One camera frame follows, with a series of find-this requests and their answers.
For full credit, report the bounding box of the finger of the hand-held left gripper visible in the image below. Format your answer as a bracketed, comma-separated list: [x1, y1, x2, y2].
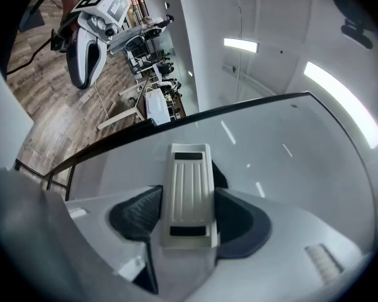
[108, 22, 169, 48]
[108, 33, 160, 55]

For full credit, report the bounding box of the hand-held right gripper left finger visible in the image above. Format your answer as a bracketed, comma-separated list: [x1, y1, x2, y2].
[64, 184, 164, 296]

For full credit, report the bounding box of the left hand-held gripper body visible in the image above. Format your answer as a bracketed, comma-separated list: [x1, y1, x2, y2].
[50, 0, 130, 90]

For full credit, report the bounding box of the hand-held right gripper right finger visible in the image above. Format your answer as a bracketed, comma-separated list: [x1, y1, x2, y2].
[211, 162, 371, 297]

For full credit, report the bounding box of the black-framed whiteboard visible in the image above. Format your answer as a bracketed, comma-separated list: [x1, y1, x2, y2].
[14, 91, 376, 266]

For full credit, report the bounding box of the black office chair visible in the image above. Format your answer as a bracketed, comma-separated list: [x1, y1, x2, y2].
[156, 52, 177, 78]

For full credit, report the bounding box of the grey floor plate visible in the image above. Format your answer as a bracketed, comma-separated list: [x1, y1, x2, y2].
[18, 7, 45, 33]

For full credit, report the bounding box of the white box appliance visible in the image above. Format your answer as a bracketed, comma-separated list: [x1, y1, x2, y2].
[144, 88, 171, 127]

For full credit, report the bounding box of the white-legged office desk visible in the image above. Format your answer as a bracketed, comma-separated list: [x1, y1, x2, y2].
[97, 77, 157, 131]

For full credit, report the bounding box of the short ceiling light panel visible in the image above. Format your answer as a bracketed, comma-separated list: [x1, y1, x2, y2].
[223, 37, 260, 54]

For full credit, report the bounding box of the long ceiling light panel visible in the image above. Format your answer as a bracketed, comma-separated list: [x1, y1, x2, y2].
[303, 61, 378, 150]

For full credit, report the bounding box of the white cord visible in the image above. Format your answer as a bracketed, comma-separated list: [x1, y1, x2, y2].
[93, 82, 110, 121]

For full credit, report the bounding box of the black cable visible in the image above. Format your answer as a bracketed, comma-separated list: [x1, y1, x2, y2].
[6, 38, 55, 75]

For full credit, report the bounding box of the black whiteboard stand frame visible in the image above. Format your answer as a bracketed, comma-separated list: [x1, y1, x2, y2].
[14, 158, 78, 201]

